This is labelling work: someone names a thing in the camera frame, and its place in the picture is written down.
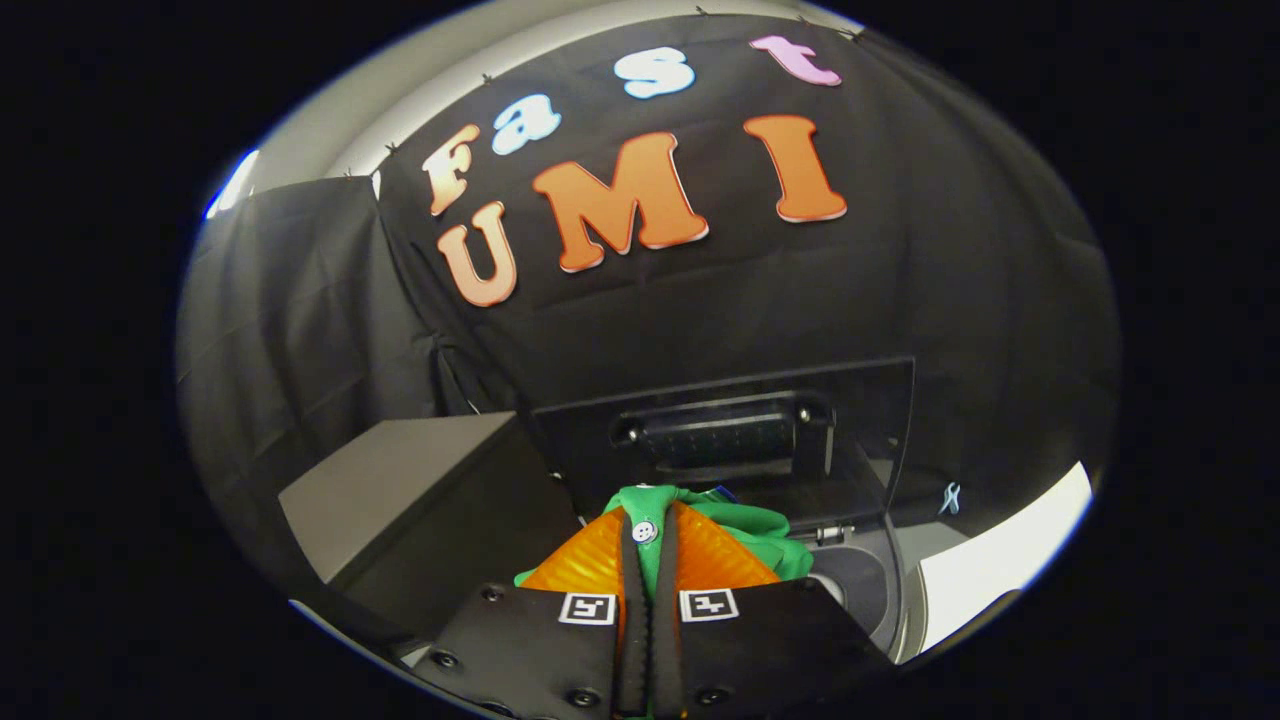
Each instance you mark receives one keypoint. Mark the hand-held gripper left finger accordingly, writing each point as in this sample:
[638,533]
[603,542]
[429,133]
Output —
[632,600]

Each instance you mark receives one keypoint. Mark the green polo shirt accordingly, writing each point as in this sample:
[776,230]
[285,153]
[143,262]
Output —
[750,530]

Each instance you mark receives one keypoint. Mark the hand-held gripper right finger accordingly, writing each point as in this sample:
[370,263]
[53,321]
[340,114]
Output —
[666,600]

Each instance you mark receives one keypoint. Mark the light blue clip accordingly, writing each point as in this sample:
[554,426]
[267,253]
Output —
[950,498]

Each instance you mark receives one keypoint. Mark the grey cabinet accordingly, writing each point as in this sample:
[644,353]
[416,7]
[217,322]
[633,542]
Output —
[400,480]

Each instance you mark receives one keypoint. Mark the white side table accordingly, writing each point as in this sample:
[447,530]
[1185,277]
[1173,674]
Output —
[1000,560]

